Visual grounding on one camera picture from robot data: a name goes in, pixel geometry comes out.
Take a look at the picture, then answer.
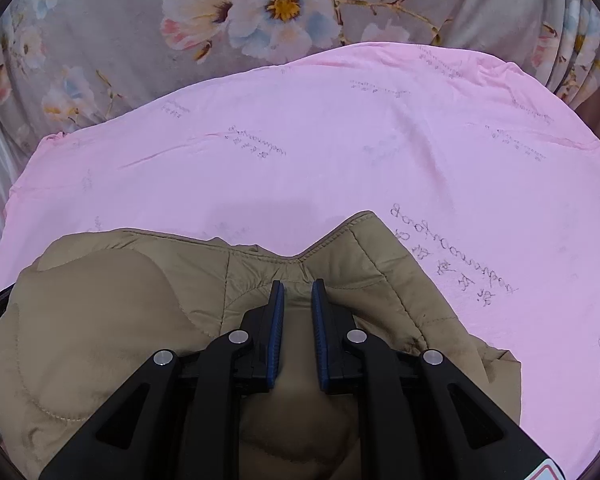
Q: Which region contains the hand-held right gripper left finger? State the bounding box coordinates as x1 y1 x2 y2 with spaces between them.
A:
39 280 285 480

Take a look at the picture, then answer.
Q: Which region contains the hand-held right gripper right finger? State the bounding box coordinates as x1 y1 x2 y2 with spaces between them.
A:
312 279 567 480

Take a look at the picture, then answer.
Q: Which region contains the khaki quilted jacket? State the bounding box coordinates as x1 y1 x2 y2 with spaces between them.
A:
0 211 523 480

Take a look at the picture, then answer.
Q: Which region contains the pink printed bed sheet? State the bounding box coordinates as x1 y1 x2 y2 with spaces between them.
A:
0 41 600 480

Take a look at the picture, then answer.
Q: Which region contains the grey floral fabric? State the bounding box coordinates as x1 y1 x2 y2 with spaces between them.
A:
0 0 600 156

